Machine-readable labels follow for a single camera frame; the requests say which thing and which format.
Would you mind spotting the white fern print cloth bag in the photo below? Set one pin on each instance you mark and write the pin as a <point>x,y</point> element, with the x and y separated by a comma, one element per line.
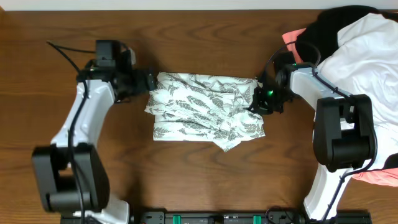
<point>193,107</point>

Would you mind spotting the white garment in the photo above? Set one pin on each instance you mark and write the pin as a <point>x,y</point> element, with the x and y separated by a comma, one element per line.
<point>366,63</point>

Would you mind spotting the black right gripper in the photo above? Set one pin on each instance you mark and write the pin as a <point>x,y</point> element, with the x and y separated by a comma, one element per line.
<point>259,106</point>

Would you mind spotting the black garment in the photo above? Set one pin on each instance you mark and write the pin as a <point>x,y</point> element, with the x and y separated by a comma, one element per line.
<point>319,41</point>

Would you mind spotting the pink garment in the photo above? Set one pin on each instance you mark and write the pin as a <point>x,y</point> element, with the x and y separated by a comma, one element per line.
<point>386,177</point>

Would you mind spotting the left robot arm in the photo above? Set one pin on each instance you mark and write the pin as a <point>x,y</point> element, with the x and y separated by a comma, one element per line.
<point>70,176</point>

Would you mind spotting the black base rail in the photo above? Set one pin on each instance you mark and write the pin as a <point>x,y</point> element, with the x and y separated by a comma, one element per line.
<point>278,216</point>

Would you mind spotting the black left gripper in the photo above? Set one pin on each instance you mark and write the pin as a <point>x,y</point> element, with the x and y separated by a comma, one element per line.
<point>140,86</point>

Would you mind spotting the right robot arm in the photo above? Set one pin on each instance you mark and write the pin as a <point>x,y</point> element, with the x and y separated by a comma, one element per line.
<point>344,139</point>

